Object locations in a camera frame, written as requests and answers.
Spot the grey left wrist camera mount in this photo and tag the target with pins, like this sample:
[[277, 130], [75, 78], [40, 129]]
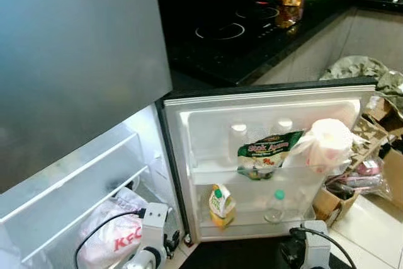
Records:
[[154, 225]]

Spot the pink round object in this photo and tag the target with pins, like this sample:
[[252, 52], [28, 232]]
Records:
[[371, 167]]

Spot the deep clear door shelf bin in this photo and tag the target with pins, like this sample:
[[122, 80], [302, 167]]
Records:
[[252, 228]]

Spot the crumpled olive green cloth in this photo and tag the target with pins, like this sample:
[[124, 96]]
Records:
[[359, 70]]

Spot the yellow green juice pouch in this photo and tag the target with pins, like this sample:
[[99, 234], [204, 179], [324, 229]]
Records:
[[221, 209]]

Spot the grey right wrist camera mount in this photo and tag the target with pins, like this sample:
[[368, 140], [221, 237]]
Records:
[[315, 244]]

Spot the black kitchen counter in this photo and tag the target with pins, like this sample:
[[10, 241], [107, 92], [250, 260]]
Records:
[[352, 1]]

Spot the cardboard insert with cutouts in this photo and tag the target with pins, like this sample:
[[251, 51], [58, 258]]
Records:
[[368, 137]]

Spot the black induction cooktop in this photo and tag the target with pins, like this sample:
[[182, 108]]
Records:
[[220, 29]]

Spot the green white Stok Ayam pouch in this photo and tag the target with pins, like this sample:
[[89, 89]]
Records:
[[271, 152]]

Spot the clear bottle with white cap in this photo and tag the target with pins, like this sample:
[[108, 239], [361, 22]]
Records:
[[238, 131], [285, 125]]

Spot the white lined fridge door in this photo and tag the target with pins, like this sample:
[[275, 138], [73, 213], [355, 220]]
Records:
[[208, 130]]

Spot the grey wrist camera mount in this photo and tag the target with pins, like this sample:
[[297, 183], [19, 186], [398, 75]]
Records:
[[315, 244], [154, 225]]

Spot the clear plastic bag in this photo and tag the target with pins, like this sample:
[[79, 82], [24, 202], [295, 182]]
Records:
[[365, 186]]

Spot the small cardboard box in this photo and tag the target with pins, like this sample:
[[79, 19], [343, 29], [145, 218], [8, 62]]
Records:
[[327, 206]]

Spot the open cardboard box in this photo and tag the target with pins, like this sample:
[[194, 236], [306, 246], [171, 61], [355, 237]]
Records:
[[381, 111]]

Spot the white bag with pink contents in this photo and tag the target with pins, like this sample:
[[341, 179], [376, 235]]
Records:
[[330, 146]]

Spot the black floor mat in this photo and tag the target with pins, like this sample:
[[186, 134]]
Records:
[[239, 256]]

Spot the white KFC plastic bag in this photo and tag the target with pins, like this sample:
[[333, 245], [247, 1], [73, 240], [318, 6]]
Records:
[[107, 244]]

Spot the clear bottle with green cap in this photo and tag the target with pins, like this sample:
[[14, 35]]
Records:
[[275, 209]]

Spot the glass fridge shelf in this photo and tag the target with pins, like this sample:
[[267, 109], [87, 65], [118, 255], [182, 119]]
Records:
[[94, 215], [63, 181]]

